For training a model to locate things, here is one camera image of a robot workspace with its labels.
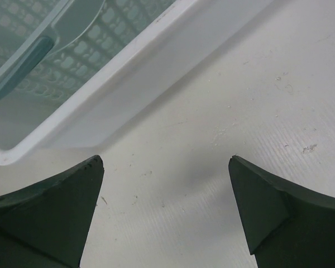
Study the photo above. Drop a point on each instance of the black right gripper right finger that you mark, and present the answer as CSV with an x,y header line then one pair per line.
x,y
285,224

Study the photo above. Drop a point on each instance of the light teal perforated basket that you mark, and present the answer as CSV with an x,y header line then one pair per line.
x,y
50,49

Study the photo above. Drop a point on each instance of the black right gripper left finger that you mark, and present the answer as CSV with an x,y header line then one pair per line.
x,y
46,224

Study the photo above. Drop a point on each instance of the white plastic tub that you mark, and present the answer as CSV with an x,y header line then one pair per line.
x,y
179,39

